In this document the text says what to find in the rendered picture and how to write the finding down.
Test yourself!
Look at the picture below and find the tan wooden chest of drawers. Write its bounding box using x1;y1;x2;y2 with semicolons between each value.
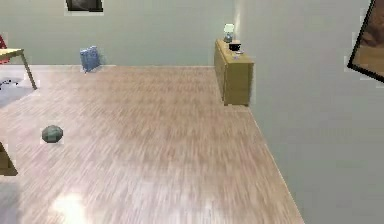
214;38;255;107

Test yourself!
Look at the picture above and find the pale blue table lamp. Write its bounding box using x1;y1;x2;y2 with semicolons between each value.
223;23;236;44

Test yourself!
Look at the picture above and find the blue ribbed bin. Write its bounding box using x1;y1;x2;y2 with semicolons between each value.
79;45;101;73

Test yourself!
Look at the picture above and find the grey-green round ball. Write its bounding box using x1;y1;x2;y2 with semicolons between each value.
41;124;64;144

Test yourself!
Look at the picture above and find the grey floor cloth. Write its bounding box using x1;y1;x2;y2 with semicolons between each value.
0;77;34;108

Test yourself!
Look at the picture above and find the light wooden table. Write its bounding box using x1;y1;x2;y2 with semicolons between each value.
0;48;38;91

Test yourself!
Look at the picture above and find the brown wooden furniture corner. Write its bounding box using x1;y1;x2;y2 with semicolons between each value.
0;142;19;177

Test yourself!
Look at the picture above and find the red chair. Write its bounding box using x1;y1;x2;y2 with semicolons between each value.
0;34;11;65

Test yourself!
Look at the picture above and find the black framed wall picture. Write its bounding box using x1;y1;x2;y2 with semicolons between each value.
65;0;104;13

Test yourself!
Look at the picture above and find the brown picture in black frame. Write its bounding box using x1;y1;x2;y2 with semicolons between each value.
347;0;384;83

